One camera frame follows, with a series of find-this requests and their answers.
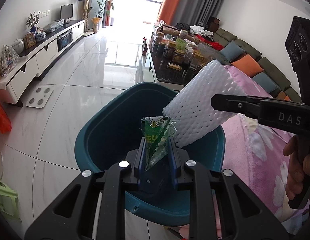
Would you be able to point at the white bathroom scale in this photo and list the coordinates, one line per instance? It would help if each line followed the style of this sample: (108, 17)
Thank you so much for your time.
(39, 97)

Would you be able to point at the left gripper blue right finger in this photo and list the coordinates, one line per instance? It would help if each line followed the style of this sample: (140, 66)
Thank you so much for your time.
(174, 163)

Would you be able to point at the orange cushion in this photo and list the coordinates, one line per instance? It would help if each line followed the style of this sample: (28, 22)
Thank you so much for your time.
(248, 66)

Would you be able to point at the white black TV cabinet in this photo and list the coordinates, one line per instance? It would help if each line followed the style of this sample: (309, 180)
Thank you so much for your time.
(36, 61)

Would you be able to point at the pink floral tablecloth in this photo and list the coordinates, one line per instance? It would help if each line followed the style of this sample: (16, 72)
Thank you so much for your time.
(254, 153)

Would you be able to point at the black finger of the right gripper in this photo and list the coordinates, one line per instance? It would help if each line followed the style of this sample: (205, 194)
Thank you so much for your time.
(247, 105)

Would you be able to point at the green snack wrapper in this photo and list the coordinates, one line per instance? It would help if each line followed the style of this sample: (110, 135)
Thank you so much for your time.
(157, 130)

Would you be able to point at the dark glass coffee table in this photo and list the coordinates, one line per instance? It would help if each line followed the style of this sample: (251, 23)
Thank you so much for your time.
(154, 67)

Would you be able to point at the white foam fruit net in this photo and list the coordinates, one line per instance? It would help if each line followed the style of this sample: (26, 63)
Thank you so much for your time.
(191, 107)

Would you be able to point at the orange curtain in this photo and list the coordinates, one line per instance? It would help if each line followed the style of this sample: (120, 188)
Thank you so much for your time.
(167, 11)

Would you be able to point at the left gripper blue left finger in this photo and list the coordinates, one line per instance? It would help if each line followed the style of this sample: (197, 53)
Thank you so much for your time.
(139, 163)

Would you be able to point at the grey curtain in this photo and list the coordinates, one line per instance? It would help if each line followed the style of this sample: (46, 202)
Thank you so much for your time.
(196, 12)

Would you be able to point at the white ceramic jar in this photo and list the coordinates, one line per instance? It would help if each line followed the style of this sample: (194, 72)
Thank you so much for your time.
(18, 45)

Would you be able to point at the green plastic stool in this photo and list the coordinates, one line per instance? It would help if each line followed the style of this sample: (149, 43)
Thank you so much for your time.
(9, 202)

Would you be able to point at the green sectional sofa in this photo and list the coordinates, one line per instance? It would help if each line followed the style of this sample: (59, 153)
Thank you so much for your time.
(222, 38)

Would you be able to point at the tall potted plant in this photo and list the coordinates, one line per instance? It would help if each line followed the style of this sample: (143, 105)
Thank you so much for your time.
(98, 10)

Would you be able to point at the black computer monitor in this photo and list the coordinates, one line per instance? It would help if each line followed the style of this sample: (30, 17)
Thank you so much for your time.
(66, 12)

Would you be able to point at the orange plastic bag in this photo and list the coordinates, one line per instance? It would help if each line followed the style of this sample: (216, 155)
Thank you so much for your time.
(5, 123)

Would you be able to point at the small plant blue vase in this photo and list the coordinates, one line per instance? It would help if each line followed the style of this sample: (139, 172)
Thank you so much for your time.
(33, 20)

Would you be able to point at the framed picture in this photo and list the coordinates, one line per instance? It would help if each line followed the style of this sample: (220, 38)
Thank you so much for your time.
(29, 40)

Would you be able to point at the teal plastic trash bin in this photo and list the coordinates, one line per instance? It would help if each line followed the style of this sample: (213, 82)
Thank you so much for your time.
(114, 131)

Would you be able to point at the person's right hand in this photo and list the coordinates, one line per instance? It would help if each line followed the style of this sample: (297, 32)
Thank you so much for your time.
(296, 170)

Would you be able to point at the blue grey cushion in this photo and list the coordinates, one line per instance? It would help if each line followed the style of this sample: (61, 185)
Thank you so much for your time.
(231, 51)
(265, 82)

